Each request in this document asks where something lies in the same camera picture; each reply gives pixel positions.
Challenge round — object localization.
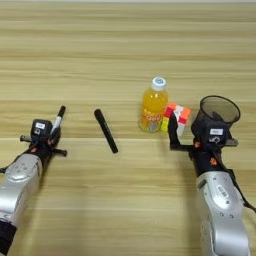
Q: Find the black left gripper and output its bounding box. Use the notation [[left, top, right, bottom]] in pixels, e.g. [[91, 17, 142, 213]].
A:
[[19, 118, 68, 168]]

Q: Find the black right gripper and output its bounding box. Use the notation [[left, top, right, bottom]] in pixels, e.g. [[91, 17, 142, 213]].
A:
[[167, 111, 240, 178]]

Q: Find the multicoloured puzzle cube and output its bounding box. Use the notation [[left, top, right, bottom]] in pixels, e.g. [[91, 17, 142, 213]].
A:
[[159, 102, 192, 138]]

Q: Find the white marker black cap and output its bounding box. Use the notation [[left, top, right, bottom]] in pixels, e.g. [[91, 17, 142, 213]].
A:
[[49, 105, 67, 136]]

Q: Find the orange juice bottle white cap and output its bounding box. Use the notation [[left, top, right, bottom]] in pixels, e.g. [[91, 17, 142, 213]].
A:
[[137, 76, 170, 134]]

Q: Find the black marker pen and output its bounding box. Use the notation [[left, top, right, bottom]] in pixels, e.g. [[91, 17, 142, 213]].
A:
[[93, 108, 120, 155]]

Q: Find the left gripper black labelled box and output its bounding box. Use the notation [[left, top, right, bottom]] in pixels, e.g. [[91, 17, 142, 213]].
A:
[[30, 118, 54, 137]]

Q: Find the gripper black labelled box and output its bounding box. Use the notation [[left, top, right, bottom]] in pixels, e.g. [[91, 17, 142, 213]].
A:
[[30, 118, 54, 137], [202, 119, 230, 148]]

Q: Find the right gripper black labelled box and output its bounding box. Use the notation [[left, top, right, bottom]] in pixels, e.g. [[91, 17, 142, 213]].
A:
[[202, 119, 230, 148]]

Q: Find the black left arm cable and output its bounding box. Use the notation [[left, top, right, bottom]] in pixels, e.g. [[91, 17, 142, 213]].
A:
[[0, 142, 38, 175]]

